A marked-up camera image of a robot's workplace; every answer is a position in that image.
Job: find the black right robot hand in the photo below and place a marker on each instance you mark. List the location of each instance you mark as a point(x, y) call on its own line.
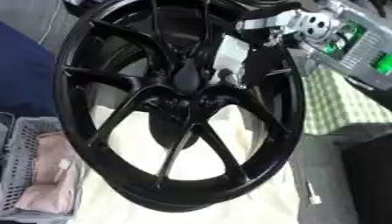
point(265, 61)

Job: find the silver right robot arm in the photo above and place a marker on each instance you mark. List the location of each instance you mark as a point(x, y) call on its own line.
point(357, 49)

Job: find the white pin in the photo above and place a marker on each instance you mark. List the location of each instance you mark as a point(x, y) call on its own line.
point(313, 196)
point(63, 169)

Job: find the black spoked wheel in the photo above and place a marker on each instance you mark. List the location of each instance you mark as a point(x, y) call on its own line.
point(127, 180)

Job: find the cream white cloth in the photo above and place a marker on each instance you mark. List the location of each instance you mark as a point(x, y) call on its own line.
point(204, 163)

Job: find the black cabinet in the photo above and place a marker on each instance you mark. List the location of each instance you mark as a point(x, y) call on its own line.
point(370, 180)

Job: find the dark blue cloth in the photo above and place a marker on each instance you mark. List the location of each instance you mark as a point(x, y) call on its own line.
point(23, 75)

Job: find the pink cloth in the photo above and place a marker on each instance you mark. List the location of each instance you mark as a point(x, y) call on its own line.
point(48, 180)

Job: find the grey plastic basket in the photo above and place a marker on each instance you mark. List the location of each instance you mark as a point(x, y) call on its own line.
point(23, 137)

